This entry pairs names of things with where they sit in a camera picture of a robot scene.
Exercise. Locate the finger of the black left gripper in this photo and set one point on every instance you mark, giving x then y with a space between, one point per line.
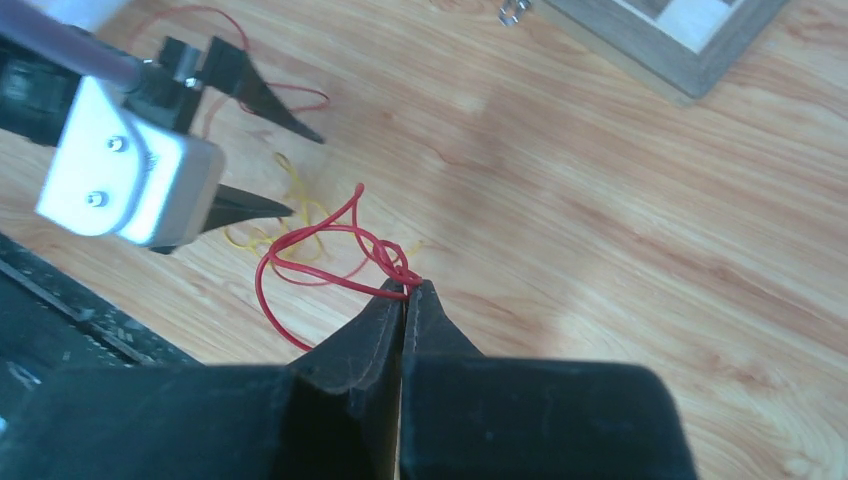
190 211
230 70

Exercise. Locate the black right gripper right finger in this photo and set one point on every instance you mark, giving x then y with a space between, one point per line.
465 415

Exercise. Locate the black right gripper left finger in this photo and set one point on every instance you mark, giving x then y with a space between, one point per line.
330 414

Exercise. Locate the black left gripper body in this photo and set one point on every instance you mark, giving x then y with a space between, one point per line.
166 86

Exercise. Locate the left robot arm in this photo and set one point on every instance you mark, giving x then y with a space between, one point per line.
37 94

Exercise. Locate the small metal chessboard latch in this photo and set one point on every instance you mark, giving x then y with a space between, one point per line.
511 11

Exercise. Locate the wooden chessboard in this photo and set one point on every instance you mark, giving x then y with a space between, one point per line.
679 49

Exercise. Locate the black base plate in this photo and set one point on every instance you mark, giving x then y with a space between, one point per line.
50 322

